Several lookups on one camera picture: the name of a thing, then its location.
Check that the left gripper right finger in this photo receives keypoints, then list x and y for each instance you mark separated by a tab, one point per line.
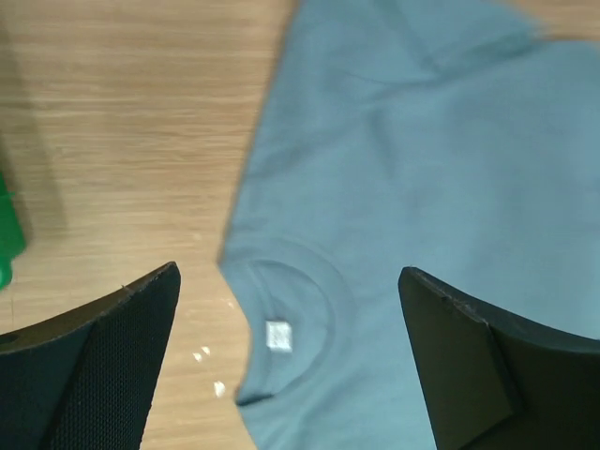
494	380

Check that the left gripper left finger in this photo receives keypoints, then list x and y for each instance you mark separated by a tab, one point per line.
86	378

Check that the blue-grey t shirt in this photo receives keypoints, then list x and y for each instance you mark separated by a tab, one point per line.
446	135

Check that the green plastic bin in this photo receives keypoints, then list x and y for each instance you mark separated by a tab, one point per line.
12	241

